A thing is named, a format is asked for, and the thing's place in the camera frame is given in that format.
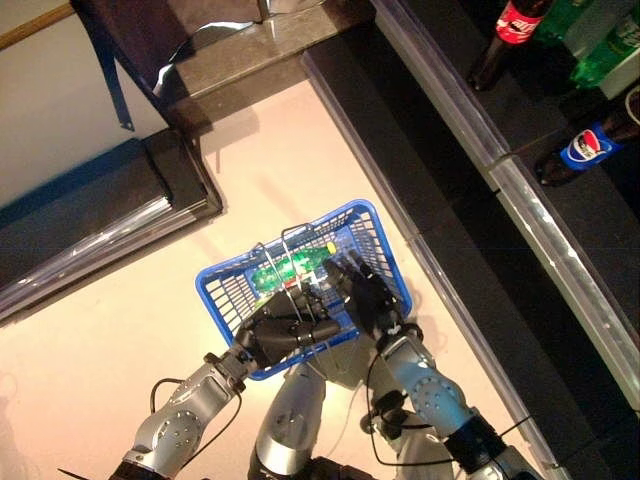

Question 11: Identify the Coca-Cola bottle red cap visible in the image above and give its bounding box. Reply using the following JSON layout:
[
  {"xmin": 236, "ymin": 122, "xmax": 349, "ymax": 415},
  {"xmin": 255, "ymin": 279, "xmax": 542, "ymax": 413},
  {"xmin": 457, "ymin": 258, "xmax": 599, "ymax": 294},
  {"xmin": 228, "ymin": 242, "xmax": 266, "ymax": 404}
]
[{"xmin": 467, "ymin": 0, "xmax": 551, "ymax": 93}]

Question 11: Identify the silver robot left leg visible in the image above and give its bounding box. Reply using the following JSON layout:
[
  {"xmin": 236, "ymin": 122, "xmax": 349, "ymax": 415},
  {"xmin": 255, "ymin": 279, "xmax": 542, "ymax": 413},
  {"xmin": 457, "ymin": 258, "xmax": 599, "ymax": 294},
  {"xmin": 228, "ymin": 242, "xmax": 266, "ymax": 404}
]
[{"xmin": 247, "ymin": 362, "xmax": 329, "ymax": 480}]

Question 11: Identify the dark low display shelf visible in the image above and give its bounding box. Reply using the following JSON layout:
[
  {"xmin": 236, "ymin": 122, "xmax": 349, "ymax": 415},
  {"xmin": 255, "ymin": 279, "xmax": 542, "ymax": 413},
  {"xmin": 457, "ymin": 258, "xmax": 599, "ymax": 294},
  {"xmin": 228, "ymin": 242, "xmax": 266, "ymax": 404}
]
[{"xmin": 0, "ymin": 128, "xmax": 224, "ymax": 324}]

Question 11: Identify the green Sprite bottle yellow cap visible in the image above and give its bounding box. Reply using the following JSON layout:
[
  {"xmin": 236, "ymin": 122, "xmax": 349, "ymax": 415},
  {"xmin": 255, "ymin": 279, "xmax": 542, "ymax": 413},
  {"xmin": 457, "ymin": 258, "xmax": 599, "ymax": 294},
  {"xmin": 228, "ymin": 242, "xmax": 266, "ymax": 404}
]
[
  {"xmin": 569, "ymin": 9, "xmax": 640, "ymax": 91},
  {"xmin": 534, "ymin": 0, "xmax": 601, "ymax": 49},
  {"xmin": 252, "ymin": 243, "xmax": 339, "ymax": 292}
]

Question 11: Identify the blue plastic shopping basket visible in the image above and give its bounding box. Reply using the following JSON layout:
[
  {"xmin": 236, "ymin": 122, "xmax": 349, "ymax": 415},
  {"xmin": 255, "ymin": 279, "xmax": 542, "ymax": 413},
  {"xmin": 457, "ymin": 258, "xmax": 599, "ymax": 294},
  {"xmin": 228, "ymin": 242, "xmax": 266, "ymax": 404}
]
[{"xmin": 193, "ymin": 198, "xmax": 415, "ymax": 382}]

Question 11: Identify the silver robot right leg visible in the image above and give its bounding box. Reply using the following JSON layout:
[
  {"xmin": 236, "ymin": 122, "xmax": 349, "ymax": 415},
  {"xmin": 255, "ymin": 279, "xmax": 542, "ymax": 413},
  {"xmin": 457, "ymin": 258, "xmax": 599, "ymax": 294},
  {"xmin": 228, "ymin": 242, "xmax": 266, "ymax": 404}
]
[{"xmin": 379, "ymin": 419, "xmax": 456, "ymax": 480}]

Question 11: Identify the silver robot leg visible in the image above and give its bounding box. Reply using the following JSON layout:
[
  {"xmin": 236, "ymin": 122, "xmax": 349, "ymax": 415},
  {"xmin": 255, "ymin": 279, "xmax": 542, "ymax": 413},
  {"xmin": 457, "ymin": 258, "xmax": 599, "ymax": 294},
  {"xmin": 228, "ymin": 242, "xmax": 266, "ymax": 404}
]
[
  {"xmin": 247, "ymin": 362, "xmax": 329, "ymax": 480},
  {"xmin": 379, "ymin": 419, "xmax": 456, "ymax": 480}
]

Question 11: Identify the blue hanging strap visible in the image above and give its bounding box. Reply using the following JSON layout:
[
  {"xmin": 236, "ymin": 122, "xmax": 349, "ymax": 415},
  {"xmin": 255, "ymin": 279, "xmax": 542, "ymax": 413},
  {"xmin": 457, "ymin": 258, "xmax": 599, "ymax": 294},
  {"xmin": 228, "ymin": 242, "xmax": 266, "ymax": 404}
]
[{"xmin": 92, "ymin": 27, "xmax": 136, "ymax": 134}]

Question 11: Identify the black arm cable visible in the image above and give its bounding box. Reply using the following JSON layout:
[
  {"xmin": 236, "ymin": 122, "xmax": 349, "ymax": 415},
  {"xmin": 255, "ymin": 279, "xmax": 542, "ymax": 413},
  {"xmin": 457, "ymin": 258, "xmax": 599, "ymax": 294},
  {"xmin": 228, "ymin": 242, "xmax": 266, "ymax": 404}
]
[
  {"xmin": 148, "ymin": 377, "xmax": 244, "ymax": 451},
  {"xmin": 359, "ymin": 324, "xmax": 534, "ymax": 466}
]

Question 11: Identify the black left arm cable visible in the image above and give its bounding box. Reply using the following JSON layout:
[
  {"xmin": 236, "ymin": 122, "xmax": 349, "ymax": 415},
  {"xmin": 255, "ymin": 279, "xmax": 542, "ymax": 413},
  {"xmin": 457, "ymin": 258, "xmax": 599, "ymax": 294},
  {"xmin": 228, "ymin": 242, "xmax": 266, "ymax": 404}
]
[{"xmin": 148, "ymin": 377, "xmax": 244, "ymax": 451}]

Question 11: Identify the Pepsi cola bottle blue cap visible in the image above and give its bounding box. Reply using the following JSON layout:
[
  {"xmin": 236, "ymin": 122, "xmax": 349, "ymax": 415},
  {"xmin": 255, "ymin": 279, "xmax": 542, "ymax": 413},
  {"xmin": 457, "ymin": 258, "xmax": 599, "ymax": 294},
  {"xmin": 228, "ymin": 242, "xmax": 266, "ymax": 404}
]
[{"xmin": 533, "ymin": 107, "xmax": 640, "ymax": 189}]

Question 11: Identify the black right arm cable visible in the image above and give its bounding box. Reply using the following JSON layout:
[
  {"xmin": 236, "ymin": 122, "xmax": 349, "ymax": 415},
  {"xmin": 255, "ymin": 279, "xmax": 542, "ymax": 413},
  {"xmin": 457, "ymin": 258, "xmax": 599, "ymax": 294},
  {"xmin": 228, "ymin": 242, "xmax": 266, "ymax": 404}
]
[{"xmin": 359, "ymin": 324, "xmax": 534, "ymax": 466}]

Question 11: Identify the black robot waist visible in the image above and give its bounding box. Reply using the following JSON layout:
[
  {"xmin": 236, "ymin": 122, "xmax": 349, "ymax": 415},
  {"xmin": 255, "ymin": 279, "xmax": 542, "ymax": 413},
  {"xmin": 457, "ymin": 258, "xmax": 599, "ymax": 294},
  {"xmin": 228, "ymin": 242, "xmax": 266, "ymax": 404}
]
[{"xmin": 309, "ymin": 454, "xmax": 401, "ymax": 480}]

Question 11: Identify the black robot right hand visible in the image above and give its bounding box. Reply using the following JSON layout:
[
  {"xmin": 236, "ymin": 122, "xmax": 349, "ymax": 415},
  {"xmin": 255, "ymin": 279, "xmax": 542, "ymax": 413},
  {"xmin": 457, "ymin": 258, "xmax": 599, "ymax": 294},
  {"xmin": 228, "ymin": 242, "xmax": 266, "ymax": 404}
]
[{"xmin": 323, "ymin": 257, "xmax": 406, "ymax": 336}]

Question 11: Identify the dark stone floor plinth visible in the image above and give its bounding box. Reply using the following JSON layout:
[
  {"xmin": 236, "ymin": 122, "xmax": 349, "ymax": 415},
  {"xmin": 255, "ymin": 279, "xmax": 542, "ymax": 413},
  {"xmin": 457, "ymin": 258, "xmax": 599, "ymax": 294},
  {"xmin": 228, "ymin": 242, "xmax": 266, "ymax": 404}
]
[{"xmin": 167, "ymin": 0, "xmax": 376, "ymax": 139}]

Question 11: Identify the black base shelf board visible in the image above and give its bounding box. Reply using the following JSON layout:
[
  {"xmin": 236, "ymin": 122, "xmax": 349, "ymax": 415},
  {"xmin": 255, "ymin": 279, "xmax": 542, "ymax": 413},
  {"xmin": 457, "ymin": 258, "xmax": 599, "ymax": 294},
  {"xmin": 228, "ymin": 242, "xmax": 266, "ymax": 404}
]
[
  {"xmin": 407, "ymin": 164, "xmax": 640, "ymax": 480},
  {"xmin": 299, "ymin": 19, "xmax": 501, "ymax": 246}
]

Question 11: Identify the dark curtain sheet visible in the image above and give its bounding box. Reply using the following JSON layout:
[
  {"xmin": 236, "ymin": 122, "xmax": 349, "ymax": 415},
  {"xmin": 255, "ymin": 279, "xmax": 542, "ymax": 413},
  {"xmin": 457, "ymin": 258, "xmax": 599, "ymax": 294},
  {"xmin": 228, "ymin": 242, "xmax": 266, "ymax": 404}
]
[{"xmin": 69, "ymin": 0, "xmax": 321, "ymax": 109}]

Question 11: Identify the dark shelf board clear rail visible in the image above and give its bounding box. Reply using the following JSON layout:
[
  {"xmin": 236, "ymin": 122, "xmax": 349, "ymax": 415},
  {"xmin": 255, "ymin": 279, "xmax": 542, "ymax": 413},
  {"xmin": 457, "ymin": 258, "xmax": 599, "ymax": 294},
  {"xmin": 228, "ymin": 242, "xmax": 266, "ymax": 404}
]
[
  {"xmin": 487, "ymin": 69, "xmax": 640, "ymax": 399},
  {"xmin": 369, "ymin": 0, "xmax": 640, "ymax": 169}
]

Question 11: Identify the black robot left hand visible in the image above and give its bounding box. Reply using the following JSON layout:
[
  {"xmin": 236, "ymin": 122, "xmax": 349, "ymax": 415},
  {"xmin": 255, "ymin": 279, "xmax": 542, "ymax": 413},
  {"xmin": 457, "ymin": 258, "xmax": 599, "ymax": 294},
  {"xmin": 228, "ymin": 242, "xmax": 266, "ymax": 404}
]
[{"xmin": 233, "ymin": 287, "xmax": 346, "ymax": 371}]

